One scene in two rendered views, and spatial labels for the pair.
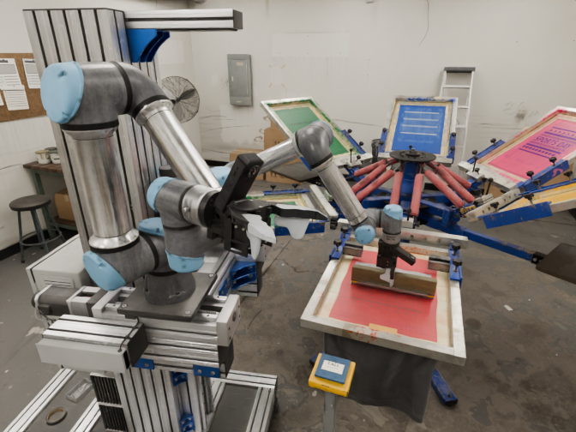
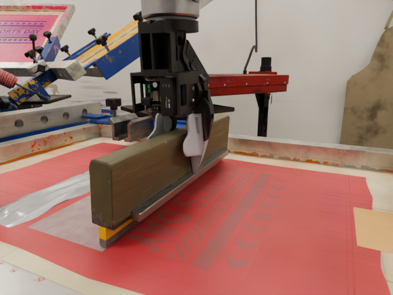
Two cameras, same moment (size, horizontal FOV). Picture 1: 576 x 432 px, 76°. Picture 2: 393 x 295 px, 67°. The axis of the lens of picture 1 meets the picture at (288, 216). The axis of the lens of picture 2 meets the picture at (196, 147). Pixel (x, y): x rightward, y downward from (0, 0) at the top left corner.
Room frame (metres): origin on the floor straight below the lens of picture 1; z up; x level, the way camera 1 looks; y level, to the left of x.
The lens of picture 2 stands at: (1.31, -0.01, 1.14)
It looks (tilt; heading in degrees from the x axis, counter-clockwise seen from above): 15 degrees down; 275
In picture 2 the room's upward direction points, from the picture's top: straight up
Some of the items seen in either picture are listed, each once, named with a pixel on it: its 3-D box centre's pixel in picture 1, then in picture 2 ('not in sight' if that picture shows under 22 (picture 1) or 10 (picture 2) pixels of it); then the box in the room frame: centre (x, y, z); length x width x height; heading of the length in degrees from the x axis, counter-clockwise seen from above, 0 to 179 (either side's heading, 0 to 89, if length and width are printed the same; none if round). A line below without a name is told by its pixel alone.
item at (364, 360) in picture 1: (375, 369); not in sight; (1.14, -0.36, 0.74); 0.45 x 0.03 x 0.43; 70
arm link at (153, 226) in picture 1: (161, 242); not in sight; (0.94, 0.36, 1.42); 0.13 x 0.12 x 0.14; 145
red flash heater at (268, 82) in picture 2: not in sight; (223, 82); (1.31, -1.73, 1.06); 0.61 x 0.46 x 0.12; 40
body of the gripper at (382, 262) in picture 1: (387, 253); (170, 69); (1.38, -0.43, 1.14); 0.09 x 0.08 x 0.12; 70
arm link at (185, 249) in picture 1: (190, 240); not in sight; (0.70, 0.21, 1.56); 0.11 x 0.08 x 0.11; 145
